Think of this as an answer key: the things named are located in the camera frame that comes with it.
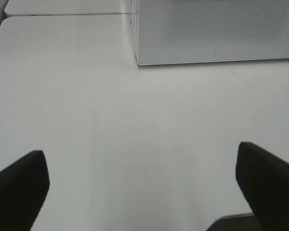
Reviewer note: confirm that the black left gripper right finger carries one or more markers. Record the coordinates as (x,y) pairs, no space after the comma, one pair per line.
(264,181)

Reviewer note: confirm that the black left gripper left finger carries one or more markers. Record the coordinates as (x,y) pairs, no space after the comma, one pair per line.
(24,185)

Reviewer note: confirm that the white microwave door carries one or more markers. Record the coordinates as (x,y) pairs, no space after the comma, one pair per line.
(196,31)

